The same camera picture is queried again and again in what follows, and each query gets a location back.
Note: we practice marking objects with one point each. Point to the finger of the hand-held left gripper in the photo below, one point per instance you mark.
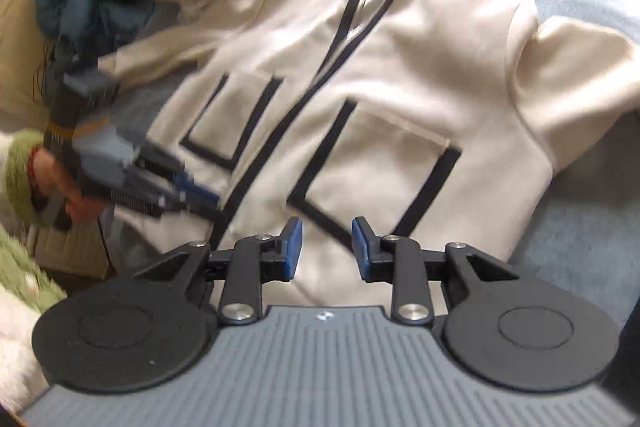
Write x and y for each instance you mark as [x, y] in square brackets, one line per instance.
[200, 193]
[150, 204]

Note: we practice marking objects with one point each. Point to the cream zip jacket black trim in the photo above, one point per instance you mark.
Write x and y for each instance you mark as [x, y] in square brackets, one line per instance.
[400, 57]

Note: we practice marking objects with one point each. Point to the green white fuzzy robe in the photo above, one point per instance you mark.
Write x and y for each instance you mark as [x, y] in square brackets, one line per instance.
[20, 287]

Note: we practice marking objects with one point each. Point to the cardboard box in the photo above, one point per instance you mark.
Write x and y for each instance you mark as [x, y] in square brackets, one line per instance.
[75, 254]

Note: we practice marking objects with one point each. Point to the person's left hand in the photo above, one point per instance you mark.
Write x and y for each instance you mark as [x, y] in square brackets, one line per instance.
[50, 172]

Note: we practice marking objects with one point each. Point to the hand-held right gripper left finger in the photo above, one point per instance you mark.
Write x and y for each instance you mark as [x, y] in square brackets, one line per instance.
[295, 247]

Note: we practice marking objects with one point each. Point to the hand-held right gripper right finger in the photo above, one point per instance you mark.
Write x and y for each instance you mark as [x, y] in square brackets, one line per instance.
[361, 247]

